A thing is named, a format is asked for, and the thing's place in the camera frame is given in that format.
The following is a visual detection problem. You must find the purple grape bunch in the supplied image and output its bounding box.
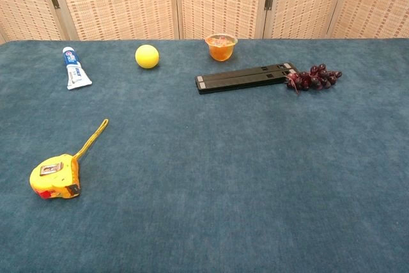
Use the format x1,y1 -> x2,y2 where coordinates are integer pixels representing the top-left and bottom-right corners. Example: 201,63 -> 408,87
284,63 -> 343,95

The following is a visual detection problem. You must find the blue table cloth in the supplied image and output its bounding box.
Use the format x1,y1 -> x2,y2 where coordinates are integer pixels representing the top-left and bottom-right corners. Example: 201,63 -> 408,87
0,38 -> 409,273

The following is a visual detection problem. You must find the yellow tape measure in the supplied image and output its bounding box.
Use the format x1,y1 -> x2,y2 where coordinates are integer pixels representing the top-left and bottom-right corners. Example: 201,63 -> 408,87
29,118 -> 109,200

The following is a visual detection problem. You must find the black folding stand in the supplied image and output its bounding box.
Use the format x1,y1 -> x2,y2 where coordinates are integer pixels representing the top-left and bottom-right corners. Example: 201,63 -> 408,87
194,62 -> 299,95

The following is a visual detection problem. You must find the yellow ball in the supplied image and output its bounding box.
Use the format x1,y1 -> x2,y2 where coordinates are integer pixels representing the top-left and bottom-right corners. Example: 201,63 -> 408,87
135,44 -> 160,70

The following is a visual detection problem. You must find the blue white toothpaste tube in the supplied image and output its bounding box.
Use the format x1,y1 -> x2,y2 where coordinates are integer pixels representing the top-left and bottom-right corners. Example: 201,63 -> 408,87
62,46 -> 93,91

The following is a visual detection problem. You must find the woven folding screen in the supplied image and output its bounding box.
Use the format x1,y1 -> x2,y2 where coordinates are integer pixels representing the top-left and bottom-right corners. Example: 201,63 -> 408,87
0,0 -> 409,45

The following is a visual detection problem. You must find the orange fruit jelly cup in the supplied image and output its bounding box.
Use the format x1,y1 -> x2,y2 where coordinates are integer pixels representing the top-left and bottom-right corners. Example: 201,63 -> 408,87
204,33 -> 239,62

